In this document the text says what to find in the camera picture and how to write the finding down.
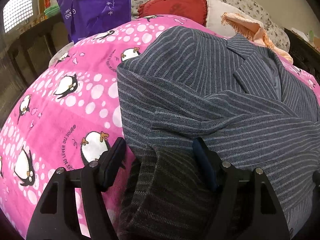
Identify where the red cushion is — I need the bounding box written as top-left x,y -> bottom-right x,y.
138,0 -> 208,26

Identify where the grey striped suit jacket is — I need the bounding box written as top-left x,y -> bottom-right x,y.
117,26 -> 319,239

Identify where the pink penguin bedspread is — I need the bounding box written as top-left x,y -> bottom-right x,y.
1,15 -> 311,239

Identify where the dark wooden nightstand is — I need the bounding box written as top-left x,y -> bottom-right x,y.
284,28 -> 320,82

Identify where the dark wooden chair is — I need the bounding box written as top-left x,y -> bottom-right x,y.
1,14 -> 68,125

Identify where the orange fringed cloth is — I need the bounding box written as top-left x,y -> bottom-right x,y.
221,12 -> 293,64

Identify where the purple shopping bag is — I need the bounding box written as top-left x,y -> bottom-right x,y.
57,0 -> 131,43

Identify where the white pillow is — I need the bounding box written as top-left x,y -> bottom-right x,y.
205,0 -> 264,40

